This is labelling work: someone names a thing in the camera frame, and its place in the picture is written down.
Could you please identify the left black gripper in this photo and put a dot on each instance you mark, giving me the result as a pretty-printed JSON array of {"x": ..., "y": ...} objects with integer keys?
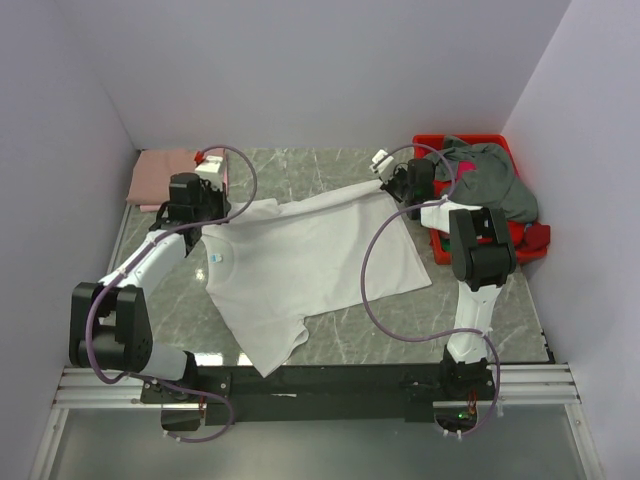
[{"x": 221, "y": 196}]

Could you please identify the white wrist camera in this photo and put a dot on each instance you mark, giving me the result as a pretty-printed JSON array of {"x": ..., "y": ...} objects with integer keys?
[
  {"x": 212, "y": 166},
  {"x": 383, "y": 165}
]

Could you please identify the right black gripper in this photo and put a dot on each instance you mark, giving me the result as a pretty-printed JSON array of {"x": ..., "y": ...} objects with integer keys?
[{"x": 399, "y": 172}]

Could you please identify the folded salmon t shirt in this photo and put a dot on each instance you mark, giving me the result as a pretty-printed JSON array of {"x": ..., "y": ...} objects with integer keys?
[{"x": 152, "y": 174}]

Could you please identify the grey t shirt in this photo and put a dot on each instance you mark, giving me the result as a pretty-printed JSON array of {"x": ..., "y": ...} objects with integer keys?
[{"x": 483, "y": 174}]

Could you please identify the black base beam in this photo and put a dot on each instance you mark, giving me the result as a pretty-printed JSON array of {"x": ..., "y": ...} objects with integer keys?
[{"x": 337, "y": 392}]

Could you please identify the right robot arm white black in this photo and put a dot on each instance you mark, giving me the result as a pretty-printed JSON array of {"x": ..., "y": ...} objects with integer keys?
[{"x": 482, "y": 258}]

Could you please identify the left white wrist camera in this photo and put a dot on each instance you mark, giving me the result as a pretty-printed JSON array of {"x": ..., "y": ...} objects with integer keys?
[{"x": 212, "y": 166}]

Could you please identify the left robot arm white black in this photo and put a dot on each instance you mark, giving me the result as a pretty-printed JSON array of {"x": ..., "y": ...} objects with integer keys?
[{"x": 109, "y": 318}]

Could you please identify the aluminium rail frame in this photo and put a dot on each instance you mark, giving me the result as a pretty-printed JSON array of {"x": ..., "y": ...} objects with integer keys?
[{"x": 535, "y": 384}]

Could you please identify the white t shirt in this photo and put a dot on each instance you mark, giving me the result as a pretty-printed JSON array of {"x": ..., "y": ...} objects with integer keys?
[{"x": 278, "y": 264}]

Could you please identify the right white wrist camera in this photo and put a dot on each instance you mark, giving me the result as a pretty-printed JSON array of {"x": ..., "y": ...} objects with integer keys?
[{"x": 383, "y": 165}]

